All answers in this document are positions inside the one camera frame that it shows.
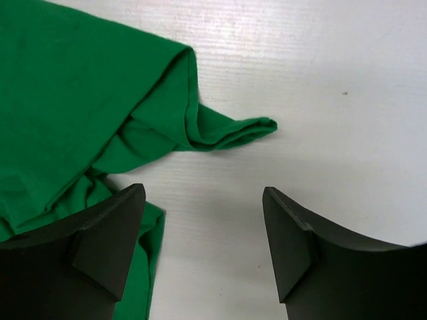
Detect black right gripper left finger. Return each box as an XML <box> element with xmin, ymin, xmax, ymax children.
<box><xmin>1</xmin><ymin>184</ymin><xmax>145</xmax><ymax>319</ymax></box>

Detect green t-shirt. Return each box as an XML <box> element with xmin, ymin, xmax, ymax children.
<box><xmin>1</xmin><ymin>1</ymin><xmax>278</xmax><ymax>319</ymax></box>

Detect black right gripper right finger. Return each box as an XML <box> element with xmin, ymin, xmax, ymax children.
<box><xmin>262</xmin><ymin>187</ymin><xmax>426</xmax><ymax>319</ymax></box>

